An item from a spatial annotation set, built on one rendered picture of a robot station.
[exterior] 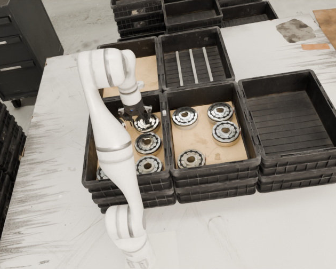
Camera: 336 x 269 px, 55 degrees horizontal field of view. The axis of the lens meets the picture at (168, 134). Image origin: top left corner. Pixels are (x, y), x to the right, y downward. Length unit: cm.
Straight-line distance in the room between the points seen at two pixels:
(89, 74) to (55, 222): 75
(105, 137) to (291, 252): 73
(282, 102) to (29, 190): 112
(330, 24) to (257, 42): 159
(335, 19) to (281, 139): 237
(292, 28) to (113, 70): 144
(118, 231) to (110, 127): 29
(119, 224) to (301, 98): 90
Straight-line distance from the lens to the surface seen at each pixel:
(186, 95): 134
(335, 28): 341
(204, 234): 121
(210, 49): 168
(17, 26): 253
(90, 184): 112
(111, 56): 77
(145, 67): 163
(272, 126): 132
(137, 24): 281
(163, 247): 120
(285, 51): 189
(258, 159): 109
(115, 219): 91
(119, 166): 82
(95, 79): 78
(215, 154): 122
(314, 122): 136
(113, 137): 80
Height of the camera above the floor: 182
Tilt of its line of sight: 49 degrees down
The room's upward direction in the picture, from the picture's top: 12 degrees counter-clockwise
